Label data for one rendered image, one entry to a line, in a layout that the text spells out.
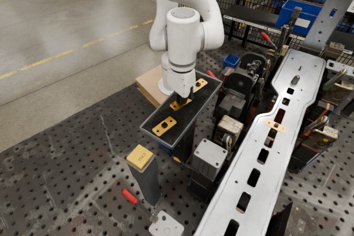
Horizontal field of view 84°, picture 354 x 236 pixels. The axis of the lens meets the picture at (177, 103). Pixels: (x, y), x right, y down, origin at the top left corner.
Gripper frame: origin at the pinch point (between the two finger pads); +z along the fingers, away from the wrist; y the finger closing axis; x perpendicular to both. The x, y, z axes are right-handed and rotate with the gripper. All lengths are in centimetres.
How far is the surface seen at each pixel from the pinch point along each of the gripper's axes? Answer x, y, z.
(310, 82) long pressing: 71, 23, 19
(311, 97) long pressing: 61, 29, 19
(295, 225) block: 2, 51, 16
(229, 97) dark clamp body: 23.5, 6.0, 11.3
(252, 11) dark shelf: 112, -45, 16
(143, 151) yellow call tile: -22.2, 7.8, 2.7
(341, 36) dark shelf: 127, 15, 16
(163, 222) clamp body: -28.5, 25.5, 12.8
